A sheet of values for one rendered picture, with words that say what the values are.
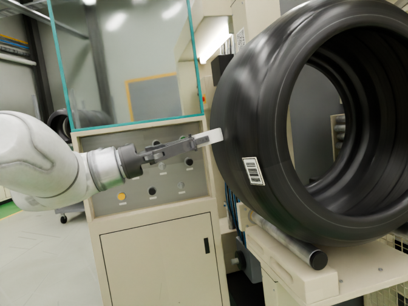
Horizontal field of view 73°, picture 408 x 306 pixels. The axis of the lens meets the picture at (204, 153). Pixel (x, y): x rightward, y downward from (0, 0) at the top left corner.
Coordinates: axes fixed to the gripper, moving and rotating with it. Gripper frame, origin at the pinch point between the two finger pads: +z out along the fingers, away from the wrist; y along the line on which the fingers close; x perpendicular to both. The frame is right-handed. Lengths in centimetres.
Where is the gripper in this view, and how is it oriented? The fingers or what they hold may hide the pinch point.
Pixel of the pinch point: (207, 138)
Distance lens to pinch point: 64.3
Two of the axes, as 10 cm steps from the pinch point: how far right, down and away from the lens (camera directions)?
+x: 2.6, 9.5, 1.5
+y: -2.3, -0.8, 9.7
